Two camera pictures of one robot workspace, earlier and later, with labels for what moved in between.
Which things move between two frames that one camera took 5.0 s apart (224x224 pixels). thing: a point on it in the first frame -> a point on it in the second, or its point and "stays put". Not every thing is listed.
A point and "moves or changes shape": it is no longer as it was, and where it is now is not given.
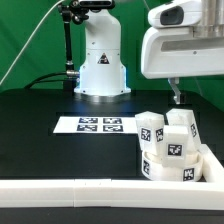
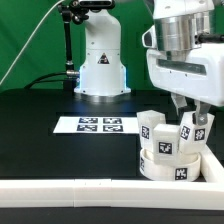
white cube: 175,145 moves or changes shape
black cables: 37,80 stays put
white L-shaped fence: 121,193 stays put
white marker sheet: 95,124 stays put
